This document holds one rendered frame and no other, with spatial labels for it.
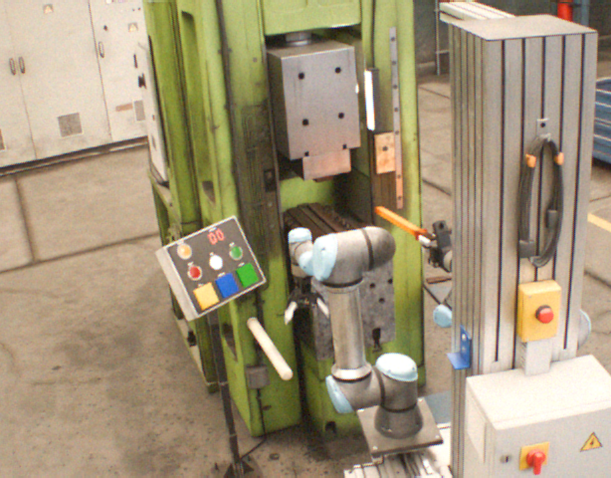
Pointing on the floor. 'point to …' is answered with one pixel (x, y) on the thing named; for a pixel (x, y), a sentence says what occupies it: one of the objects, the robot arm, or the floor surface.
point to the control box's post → (224, 387)
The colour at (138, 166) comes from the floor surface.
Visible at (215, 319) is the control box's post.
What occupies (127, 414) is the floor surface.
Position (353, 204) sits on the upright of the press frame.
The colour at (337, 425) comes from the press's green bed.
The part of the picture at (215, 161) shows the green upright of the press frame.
